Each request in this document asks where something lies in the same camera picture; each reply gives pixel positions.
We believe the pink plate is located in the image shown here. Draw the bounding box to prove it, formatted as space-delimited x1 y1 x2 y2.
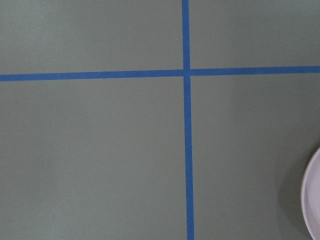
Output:
300 148 320 240

